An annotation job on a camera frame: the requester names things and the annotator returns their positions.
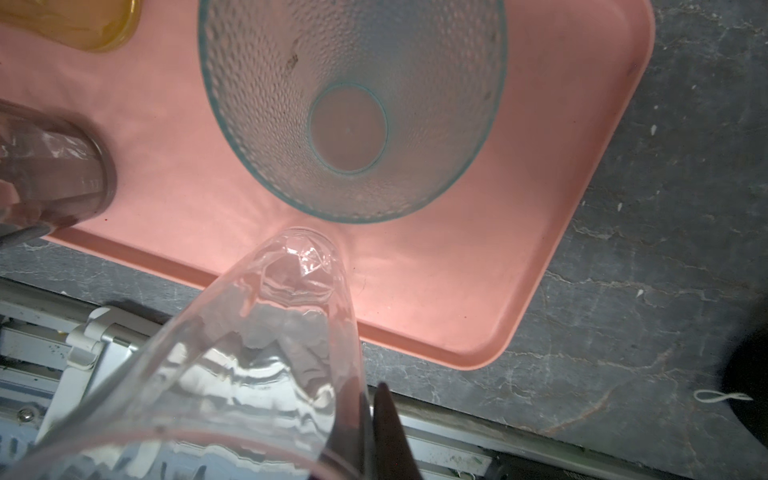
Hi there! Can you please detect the tall yellow glass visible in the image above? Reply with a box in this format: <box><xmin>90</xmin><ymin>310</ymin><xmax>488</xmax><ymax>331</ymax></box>
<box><xmin>1</xmin><ymin>0</ymin><xmax>142</xmax><ymax>53</ymax></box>

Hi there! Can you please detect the tall dark grey glass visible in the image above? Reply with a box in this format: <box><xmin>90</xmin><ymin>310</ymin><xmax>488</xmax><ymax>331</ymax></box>
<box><xmin>1</xmin><ymin>100</ymin><xmax>117</xmax><ymax>248</ymax></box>

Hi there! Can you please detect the clear glass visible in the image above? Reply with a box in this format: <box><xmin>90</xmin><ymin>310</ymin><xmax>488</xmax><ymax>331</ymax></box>
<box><xmin>5</xmin><ymin>227</ymin><xmax>367</xmax><ymax>479</ymax></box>

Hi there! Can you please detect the white clamp on rail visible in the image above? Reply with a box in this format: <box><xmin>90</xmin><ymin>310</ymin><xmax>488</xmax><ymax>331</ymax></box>
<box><xmin>36</xmin><ymin>306</ymin><xmax>162</xmax><ymax>442</ymax></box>

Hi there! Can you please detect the teal dimpled glass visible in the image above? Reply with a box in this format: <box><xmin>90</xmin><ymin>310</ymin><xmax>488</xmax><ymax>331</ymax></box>
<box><xmin>197</xmin><ymin>0</ymin><xmax>507</xmax><ymax>224</ymax></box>

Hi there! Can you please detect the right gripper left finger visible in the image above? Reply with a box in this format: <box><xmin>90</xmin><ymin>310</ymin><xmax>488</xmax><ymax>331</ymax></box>
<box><xmin>311</xmin><ymin>389</ymin><xmax>374</xmax><ymax>479</ymax></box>

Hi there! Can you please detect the pink tray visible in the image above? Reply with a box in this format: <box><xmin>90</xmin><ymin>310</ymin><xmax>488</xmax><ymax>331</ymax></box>
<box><xmin>1</xmin><ymin>1</ymin><xmax>655</xmax><ymax>370</ymax></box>

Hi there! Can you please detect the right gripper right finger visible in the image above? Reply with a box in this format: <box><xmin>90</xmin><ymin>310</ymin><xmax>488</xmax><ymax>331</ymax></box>
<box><xmin>373</xmin><ymin>382</ymin><xmax>422</xmax><ymax>480</ymax></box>

